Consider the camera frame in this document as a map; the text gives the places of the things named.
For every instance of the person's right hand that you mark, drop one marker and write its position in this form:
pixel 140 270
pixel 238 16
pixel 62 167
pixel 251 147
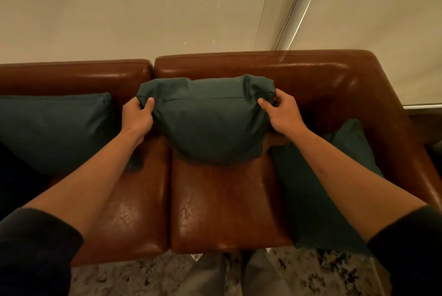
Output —
pixel 285 116

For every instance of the person's left hand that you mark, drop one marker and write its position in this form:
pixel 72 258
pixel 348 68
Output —
pixel 135 120

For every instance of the person's right thumb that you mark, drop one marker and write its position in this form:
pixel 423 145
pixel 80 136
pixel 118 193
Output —
pixel 265 103

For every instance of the person's left thumb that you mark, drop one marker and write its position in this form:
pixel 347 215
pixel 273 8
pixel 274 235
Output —
pixel 149 103

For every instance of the teal throw pillow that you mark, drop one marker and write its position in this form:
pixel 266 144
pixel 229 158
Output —
pixel 210 123
pixel 321 195
pixel 51 130

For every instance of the person's right forearm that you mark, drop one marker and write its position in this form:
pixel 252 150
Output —
pixel 352 181

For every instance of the person's left forearm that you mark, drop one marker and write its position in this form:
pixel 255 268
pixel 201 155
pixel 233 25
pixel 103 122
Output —
pixel 81 181

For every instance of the beige roller blind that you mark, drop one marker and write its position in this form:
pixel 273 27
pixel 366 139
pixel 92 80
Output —
pixel 380 22
pixel 131 9

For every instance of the brown leather sofa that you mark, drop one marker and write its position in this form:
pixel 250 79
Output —
pixel 221 195

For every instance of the patterned grey rug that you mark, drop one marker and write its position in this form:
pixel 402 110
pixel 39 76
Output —
pixel 310 271

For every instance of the person's grey trousers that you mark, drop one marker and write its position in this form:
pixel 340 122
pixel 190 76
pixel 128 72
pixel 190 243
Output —
pixel 234 275

